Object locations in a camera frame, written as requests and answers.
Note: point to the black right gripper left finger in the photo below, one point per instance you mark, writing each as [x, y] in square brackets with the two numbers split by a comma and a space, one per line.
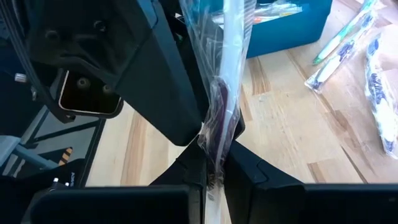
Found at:
[124, 205]

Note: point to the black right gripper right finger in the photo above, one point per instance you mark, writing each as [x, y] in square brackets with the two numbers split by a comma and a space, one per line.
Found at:
[311, 205]

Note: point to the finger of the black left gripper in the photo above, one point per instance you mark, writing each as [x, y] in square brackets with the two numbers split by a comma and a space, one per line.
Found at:
[191, 53]
[161, 93]

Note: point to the orange white toothbrush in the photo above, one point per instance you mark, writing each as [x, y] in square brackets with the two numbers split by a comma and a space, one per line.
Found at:
[273, 11]

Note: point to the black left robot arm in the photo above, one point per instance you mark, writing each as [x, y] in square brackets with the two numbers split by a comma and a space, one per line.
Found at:
[12, 93]

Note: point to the yellow black striped tape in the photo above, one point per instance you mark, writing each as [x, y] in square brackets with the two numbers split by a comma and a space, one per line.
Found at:
[66, 156]

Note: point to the blue plastic bin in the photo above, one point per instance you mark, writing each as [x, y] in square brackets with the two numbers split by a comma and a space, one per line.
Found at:
[289, 34]

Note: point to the grey metal stand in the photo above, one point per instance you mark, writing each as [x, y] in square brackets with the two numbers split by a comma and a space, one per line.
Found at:
[28, 155]

